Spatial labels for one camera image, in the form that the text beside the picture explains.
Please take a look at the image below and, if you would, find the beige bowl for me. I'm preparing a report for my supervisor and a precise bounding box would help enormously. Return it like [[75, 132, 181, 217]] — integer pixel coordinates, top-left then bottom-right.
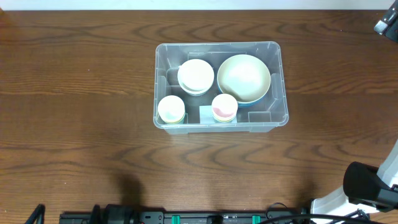
[[217, 54, 271, 100]]

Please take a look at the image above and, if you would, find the dark blue bowl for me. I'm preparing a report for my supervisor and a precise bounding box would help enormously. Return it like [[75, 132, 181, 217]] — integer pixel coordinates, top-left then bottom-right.
[[217, 83, 271, 107]]

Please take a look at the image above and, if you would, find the blue plastic cup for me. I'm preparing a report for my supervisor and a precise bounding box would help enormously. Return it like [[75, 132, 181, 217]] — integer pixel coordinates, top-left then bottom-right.
[[213, 118, 237, 123]]

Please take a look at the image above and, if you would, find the pink plastic cup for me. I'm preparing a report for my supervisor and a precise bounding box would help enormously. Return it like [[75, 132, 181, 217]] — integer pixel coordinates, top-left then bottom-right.
[[211, 93, 238, 118]]

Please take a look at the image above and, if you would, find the white bowl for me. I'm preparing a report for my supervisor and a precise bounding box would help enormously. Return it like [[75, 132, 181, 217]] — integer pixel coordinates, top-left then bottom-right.
[[177, 59, 215, 93]]

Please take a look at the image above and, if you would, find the cream plastic cup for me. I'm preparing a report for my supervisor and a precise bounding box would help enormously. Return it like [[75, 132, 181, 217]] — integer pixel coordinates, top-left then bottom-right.
[[157, 95, 185, 120]]

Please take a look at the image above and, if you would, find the yellow plastic cup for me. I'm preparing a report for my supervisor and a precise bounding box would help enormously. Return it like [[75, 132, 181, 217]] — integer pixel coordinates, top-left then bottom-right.
[[212, 112, 236, 120], [161, 117, 185, 124]]

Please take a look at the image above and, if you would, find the yellow bowl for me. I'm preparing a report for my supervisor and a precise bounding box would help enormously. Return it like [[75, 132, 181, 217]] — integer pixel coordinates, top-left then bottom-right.
[[180, 84, 209, 96]]

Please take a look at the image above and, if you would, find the green plastic cup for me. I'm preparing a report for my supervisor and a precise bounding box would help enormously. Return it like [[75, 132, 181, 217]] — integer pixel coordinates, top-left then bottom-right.
[[163, 114, 186, 124]]

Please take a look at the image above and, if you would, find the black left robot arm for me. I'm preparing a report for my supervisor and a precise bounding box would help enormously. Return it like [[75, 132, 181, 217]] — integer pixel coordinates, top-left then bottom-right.
[[88, 204, 139, 224]]

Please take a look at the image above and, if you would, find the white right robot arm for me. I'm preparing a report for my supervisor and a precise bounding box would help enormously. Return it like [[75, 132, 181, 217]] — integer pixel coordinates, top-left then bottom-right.
[[308, 144, 397, 224]]

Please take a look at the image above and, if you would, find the clear plastic storage bin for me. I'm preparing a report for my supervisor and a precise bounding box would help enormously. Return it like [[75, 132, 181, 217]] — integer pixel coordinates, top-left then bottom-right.
[[153, 41, 289, 134]]

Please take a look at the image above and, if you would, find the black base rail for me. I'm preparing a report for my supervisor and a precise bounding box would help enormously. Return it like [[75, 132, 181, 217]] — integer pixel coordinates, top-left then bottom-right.
[[59, 210, 320, 224]]

